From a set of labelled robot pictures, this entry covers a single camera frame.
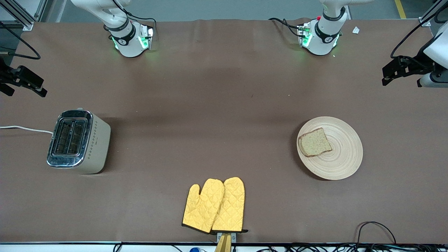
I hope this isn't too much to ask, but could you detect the round wooden plate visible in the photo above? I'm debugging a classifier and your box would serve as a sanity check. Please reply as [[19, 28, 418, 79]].
[[296, 116, 364, 181]]

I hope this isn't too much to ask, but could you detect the brown bread slice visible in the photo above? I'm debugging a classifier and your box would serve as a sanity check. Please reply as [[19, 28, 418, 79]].
[[297, 127, 333, 158]]

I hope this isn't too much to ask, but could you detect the beige chrome two-slot toaster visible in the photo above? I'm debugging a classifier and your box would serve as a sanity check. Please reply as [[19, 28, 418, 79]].
[[47, 108, 111, 175]]

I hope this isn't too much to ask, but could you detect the brown table cover mat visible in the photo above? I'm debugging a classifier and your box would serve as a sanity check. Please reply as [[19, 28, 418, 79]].
[[0, 18, 448, 244]]

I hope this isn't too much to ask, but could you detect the yellow quilted mitt with thumb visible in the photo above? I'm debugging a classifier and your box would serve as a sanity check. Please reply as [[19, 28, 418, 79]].
[[182, 178, 225, 234]]

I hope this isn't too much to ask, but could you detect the yellow quilted oven mitt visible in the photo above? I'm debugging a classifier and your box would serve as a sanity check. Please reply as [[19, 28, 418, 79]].
[[211, 177, 249, 233]]

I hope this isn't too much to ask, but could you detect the aluminium frame profile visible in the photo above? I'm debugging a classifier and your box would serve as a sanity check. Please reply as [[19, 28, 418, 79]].
[[0, 0, 34, 31], [419, 0, 448, 27], [34, 0, 48, 22]]

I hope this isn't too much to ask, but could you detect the white toaster power cord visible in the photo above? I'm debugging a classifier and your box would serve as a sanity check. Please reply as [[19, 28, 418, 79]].
[[0, 125, 54, 135]]

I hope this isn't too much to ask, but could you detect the black arm base cable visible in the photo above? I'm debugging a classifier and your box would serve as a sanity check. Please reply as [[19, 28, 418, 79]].
[[112, 0, 157, 32], [269, 17, 302, 37]]

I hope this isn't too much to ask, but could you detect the black looped cable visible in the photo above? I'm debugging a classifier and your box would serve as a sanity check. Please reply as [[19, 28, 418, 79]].
[[356, 221, 397, 245]]

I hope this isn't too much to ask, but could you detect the black cable bundle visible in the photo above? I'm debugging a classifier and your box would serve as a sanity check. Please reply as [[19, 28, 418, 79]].
[[257, 243, 448, 252]]

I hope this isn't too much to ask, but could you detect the wooden stick with metal bracket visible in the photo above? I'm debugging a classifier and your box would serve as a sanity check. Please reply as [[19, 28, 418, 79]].
[[214, 232, 237, 252]]

